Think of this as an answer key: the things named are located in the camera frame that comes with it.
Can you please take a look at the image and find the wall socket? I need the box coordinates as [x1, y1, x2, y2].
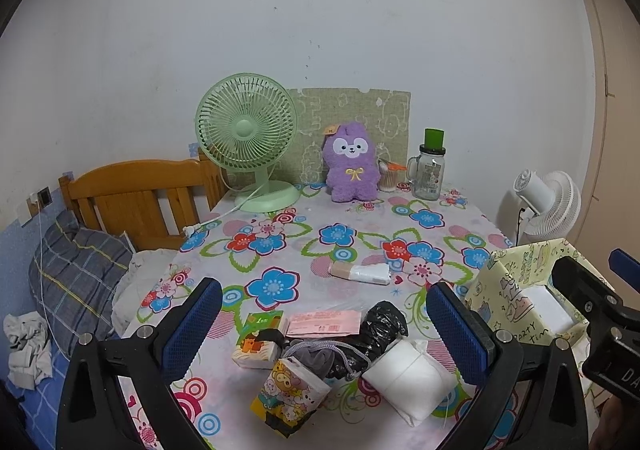
[37, 187, 52, 208]

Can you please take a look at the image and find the black plastic bag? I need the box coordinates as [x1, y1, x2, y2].
[342, 300, 408, 376]

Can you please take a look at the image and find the purple plush toy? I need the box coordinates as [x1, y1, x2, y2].
[322, 122, 381, 203]

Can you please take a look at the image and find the pink tissue packet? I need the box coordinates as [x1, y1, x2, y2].
[286, 310, 361, 338]

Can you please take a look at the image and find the floral tablecloth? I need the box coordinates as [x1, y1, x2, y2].
[132, 184, 509, 449]

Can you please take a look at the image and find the crumpled white grey cloth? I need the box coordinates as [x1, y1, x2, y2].
[3, 311, 52, 390]

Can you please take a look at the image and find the green orange tissue pack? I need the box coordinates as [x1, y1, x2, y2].
[231, 309, 288, 370]

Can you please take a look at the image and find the green desk fan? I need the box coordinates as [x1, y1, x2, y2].
[194, 73, 299, 214]

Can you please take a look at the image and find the white blanket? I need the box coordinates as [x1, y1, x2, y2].
[112, 248, 177, 336]

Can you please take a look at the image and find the green patterned mat board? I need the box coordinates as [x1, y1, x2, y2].
[268, 88, 411, 184]

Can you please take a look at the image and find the toothpick jar orange lid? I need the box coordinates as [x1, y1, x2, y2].
[378, 158, 407, 192]

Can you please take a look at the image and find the white standing fan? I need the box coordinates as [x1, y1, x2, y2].
[500, 168, 582, 245]

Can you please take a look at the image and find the yellow cartoon tissue pack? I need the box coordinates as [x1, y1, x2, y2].
[250, 357, 331, 438]

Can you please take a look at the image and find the glass jar green lid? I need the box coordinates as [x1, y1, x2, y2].
[407, 128, 446, 201]

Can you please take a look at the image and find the white fan power cable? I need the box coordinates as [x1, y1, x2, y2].
[182, 164, 269, 237]

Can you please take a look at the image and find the yellow cartoon storage box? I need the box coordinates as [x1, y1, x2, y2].
[464, 238, 603, 366]

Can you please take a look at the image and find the grey plaid pillow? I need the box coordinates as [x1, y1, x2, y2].
[29, 210, 132, 358]

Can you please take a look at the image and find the grey drawstring pouch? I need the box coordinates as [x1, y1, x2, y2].
[282, 340, 372, 380]

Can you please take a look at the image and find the white cloth pack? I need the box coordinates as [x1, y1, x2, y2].
[362, 338, 458, 427]

